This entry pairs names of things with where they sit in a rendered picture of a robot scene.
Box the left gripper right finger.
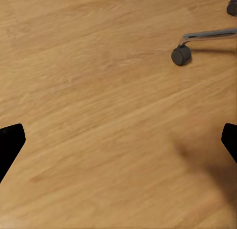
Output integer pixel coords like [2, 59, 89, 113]
[221, 123, 237, 163]

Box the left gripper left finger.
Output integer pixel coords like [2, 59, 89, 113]
[0, 123, 26, 182]

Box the swivel chair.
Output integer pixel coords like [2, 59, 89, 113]
[171, 0, 237, 65]

